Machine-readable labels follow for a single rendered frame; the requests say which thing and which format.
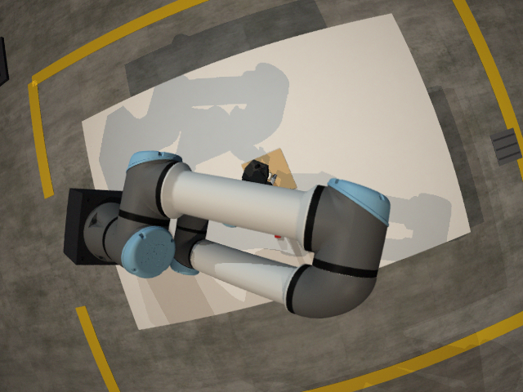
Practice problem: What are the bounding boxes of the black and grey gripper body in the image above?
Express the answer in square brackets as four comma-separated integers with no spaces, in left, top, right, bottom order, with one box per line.
[242,159,272,185]

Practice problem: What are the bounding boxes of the tan square mat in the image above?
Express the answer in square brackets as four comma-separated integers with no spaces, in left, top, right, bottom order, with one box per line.
[255,149,297,189]

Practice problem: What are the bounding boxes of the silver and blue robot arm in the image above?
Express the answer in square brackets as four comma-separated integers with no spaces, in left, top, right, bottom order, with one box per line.
[83,151,391,319]

